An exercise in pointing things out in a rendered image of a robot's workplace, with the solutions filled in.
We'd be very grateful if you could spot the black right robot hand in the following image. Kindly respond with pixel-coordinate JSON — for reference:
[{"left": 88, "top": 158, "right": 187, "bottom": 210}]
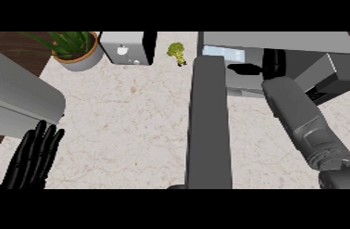
[{"left": 226, "top": 48, "right": 287, "bottom": 81}]

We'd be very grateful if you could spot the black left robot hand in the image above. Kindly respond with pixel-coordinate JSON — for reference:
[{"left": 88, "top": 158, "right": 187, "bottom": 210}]
[{"left": 0, "top": 120, "right": 65, "bottom": 190}]

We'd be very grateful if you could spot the grey microwave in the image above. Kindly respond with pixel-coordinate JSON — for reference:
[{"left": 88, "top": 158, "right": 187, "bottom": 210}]
[{"left": 197, "top": 31, "right": 350, "bottom": 106}]

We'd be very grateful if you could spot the yellow-green bottle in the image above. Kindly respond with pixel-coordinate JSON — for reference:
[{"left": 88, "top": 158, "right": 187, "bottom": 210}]
[{"left": 166, "top": 42, "right": 190, "bottom": 68}]

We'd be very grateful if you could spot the grey coffee machine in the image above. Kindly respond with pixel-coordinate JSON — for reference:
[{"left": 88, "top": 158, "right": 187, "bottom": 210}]
[{"left": 99, "top": 31, "right": 159, "bottom": 67}]

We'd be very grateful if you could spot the green potted plant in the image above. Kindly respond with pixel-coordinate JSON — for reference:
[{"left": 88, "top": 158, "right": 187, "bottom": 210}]
[{"left": 17, "top": 31, "right": 105, "bottom": 72}]

